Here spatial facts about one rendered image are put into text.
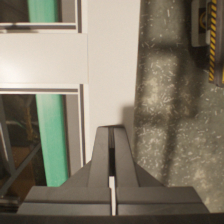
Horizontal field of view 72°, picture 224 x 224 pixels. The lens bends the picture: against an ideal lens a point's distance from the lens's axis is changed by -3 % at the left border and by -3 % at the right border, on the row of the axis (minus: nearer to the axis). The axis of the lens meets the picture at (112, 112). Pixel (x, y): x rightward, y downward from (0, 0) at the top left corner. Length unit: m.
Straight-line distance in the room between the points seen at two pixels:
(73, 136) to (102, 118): 0.11
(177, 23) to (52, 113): 1.05
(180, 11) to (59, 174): 1.13
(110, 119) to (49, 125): 0.12
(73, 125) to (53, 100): 0.05
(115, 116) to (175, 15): 1.08
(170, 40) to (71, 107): 0.99
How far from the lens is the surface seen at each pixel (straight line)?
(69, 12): 0.24
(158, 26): 1.15
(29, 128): 1.00
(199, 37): 1.09
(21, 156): 1.06
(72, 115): 0.24
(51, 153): 0.27
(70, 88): 0.21
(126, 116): 0.15
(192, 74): 1.22
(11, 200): 1.26
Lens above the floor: 1.08
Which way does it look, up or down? 73 degrees down
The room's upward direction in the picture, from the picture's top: 176 degrees clockwise
